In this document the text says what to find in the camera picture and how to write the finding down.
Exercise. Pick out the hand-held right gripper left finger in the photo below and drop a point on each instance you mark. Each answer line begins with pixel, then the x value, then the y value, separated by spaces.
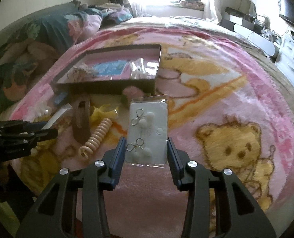
pixel 118 163

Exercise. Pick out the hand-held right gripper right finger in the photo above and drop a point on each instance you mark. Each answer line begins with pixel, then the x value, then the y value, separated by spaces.
pixel 174 163

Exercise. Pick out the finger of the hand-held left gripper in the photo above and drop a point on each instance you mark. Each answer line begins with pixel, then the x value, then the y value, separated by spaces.
pixel 46 133
pixel 39 125

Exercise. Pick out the dark blue plastic box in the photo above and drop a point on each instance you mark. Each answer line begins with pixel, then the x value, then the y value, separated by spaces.
pixel 60 99

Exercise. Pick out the earring card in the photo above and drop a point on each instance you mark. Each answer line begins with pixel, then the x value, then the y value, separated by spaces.
pixel 147 129

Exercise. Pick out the brown cardboard box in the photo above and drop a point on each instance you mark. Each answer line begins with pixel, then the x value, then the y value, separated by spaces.
pixel 107 85

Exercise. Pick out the clear plastic packet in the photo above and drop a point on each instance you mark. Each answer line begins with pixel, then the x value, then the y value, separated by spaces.
pixel 58 116

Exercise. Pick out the brown hair clip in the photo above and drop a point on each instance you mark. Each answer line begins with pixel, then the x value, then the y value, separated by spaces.
pixel 81 121

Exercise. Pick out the floral pillow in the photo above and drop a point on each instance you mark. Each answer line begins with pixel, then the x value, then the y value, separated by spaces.
pixel 20 59

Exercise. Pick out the crumpled clear plastic wrapper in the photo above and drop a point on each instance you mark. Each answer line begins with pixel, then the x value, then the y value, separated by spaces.
pixel 104 111

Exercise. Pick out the cream lace hair accessory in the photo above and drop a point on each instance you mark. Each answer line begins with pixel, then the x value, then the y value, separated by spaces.
pixel 82 72

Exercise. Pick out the pink flower hair accessory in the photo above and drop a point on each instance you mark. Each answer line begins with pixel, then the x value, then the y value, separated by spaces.
pixel 130 93

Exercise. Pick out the pink bear printed blanket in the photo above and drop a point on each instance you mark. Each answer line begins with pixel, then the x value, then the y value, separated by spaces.
pixel 211 99

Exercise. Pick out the light blue printed card packet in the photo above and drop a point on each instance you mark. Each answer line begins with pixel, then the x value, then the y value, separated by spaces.
pixel 108 68

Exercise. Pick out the dark floral quilt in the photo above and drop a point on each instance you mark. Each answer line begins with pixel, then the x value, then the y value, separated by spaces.
pixel 55 29

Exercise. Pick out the clear packet with white accessory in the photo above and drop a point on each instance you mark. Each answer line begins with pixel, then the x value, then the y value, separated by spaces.
pixel 143 69

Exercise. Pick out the dark cloth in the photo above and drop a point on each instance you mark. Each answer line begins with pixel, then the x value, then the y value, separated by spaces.
pixel 116 0

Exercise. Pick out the white rounded footboard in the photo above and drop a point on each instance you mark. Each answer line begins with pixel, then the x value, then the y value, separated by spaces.
pixel 251 37

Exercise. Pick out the pile of clothes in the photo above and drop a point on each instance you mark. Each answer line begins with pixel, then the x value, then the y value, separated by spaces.
pixel 189 3

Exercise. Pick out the white dresser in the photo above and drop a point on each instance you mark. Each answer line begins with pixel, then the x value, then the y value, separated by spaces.
pixel 290 52

